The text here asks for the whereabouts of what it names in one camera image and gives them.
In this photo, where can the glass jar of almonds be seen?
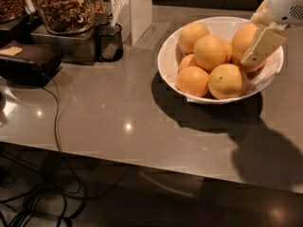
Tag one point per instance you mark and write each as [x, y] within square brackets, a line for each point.
[10, 9]

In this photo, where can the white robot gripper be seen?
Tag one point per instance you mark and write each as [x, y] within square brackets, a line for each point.
[285, 4]

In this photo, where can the metal jar stand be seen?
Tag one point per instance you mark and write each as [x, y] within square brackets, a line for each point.
[79, 48]

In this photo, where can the white pillar box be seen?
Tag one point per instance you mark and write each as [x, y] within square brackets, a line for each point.
[135, 18]

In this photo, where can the small orange left middle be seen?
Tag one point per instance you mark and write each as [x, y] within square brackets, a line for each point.
[187, 61]

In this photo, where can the white ceramic bowl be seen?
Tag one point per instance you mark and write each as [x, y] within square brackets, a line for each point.
[170, 55]

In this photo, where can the glass jar of walnuts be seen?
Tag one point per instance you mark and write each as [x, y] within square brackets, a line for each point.
[66, 17]

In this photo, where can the black electronic device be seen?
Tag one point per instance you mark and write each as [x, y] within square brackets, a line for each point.
[29, 64]

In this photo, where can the black mesh cup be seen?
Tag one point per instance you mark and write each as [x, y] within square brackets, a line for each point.
[109, 45]

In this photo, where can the white spoon in cup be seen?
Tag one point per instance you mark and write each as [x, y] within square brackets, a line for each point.
[116, 8]

